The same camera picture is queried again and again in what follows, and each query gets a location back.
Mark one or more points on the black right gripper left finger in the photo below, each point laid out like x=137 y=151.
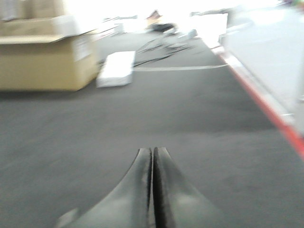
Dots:
x=126 y=206

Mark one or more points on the long white box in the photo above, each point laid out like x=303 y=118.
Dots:
x=117 y=70

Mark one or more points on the large cardboard box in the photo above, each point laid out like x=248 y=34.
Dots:
x=45 y=45

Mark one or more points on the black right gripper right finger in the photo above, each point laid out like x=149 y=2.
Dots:
x=177 y=203

